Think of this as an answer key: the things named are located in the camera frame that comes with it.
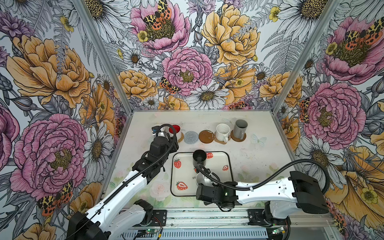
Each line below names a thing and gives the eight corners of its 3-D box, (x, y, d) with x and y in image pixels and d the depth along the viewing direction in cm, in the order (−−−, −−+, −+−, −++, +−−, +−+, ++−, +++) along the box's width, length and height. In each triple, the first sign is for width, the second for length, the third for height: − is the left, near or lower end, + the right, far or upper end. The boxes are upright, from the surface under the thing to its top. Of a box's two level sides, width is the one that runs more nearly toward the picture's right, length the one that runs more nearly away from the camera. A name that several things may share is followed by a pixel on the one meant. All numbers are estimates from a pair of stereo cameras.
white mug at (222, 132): (216, 146, 103) (217, 138, 95) (214, 131, 111) (216, 122, 103) (229, 146, 103) (231, 138, 95) (226, 131, 111) (229, 123, 103)
